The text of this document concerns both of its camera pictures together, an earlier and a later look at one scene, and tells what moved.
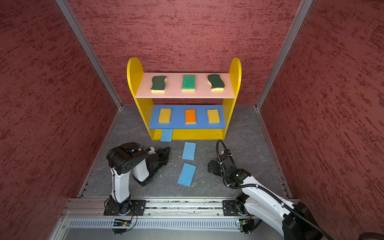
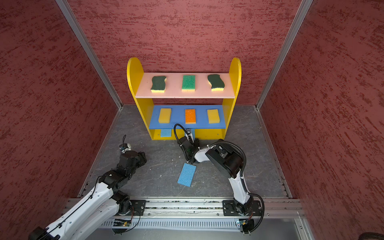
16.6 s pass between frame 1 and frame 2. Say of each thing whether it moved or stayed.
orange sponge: stayed
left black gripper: moved
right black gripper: moved
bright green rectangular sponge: stayed
